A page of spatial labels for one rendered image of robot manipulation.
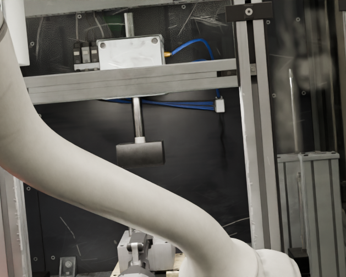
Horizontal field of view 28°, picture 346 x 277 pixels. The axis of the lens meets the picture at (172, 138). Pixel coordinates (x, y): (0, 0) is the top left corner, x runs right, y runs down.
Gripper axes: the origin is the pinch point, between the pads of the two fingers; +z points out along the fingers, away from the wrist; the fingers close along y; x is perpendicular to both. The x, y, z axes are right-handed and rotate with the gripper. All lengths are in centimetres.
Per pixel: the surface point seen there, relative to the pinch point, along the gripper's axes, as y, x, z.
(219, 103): 23.1, -16.0, 30.3
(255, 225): 7.7, -19.3, -12.4
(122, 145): 19.3, 2.8, 6.5
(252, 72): 31.6, -20.9, -9.7
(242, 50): 35.2, -19.5, -9.8
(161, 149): 18.0, -4.2, 6.5
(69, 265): -9.8, 20.2, 27.6
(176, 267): -2.8, -5.3, 0.7
